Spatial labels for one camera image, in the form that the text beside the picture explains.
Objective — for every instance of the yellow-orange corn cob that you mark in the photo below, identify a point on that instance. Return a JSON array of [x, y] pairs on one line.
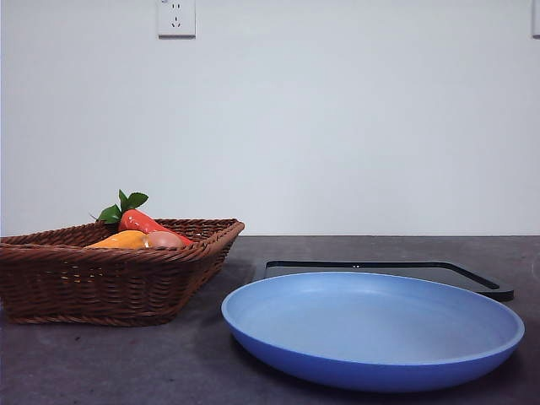
[[120, 239]]

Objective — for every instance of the blue round plate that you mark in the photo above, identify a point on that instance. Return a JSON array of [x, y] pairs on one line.
[[371, 329]]

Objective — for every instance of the brown wicker basket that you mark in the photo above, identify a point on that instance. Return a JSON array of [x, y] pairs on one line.
[[105, 287]]

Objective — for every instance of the brown egg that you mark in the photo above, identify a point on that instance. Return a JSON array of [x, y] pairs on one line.
[[166, 240]]

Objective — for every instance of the orange carrot with green leaves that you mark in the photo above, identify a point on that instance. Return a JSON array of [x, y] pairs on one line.
[[135, 221]]

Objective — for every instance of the black rectangular tray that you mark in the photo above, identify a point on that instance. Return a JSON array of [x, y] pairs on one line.
[[502, 294]]

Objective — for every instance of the white wall socket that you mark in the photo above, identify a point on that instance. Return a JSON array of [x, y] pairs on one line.
[[177, 21]]

